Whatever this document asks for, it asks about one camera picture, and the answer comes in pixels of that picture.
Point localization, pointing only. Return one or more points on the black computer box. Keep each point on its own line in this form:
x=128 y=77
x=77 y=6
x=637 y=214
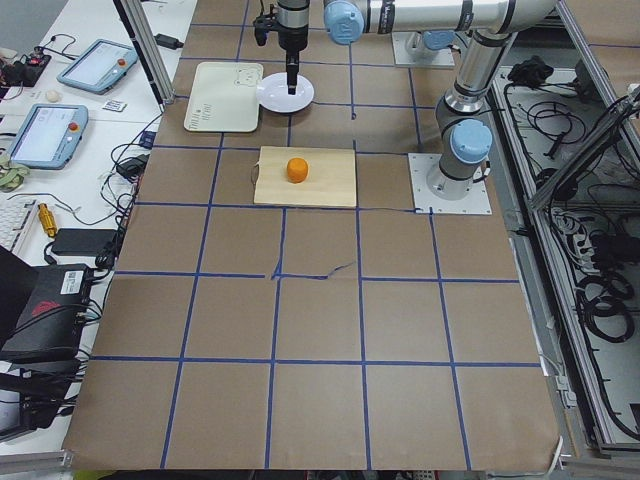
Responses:
x=50 y=321

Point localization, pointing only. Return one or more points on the teach pendant tablet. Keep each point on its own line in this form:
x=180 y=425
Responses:
x=49 y=136
x=100 y=67

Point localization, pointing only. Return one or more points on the orange fruit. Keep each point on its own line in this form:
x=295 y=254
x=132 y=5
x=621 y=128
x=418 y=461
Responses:
x=297 y=170

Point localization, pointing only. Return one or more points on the yellow metal tool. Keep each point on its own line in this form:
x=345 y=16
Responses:
x=47 y=220

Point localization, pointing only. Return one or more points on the white round plate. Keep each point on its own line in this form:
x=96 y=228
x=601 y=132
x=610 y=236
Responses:
x=273 y=93

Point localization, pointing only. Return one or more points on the white keyboard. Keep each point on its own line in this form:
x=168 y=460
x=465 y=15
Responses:
x=17 y=217

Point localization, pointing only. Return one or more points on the black power adapter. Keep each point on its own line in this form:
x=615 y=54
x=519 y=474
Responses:
x=82 y=242

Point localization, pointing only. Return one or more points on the lower teach pendant tablet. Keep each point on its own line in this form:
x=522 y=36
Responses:
x=49 y=136

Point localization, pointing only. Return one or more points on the cream bear tray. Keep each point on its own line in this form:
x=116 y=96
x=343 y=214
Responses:
x=224 y=98

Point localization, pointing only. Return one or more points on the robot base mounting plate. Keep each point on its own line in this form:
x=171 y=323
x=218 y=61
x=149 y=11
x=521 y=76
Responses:
x=433 y=192

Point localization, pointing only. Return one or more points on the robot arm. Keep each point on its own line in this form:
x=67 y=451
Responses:
x=293 y=22
x=494 y=25

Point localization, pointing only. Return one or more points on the brown paper table cover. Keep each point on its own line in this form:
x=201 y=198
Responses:
x=246 y=336

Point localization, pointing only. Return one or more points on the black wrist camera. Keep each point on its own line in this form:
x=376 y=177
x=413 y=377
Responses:
x=263 y=24

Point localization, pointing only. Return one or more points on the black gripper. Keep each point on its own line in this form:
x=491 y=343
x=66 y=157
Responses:
x=292 y=35

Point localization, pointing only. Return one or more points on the aluminium frame post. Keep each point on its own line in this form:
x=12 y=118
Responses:
x=135 y=22

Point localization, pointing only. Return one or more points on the wooden cutting board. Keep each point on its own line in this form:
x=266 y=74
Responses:
x=330 y=179

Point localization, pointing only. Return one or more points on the upper teach pendant tablet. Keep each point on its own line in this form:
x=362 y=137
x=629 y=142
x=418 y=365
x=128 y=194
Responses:
x=100 y=67

